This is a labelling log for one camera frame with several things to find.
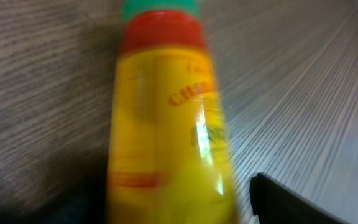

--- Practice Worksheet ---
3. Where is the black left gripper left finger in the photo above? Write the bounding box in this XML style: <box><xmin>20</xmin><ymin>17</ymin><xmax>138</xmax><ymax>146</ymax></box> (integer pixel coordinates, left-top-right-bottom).
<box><xmin>42</xmin><ymin>192</ymin><xmax>105</xmax><ymax>224</ymax></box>

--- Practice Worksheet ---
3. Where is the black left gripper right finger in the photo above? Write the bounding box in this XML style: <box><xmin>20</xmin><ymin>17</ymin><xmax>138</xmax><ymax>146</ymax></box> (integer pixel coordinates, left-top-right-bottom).
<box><xmin>249</xmin><ymin>173</ymin><xmax>343</xmax><ymax>224</ymax></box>

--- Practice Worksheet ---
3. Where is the red yellow sauce bottle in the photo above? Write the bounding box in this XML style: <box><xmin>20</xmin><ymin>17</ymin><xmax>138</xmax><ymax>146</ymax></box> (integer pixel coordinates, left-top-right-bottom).
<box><xmin>106</xmin><ymin>0</ymin><xmax>239</xmax><ymax>224</ymax></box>

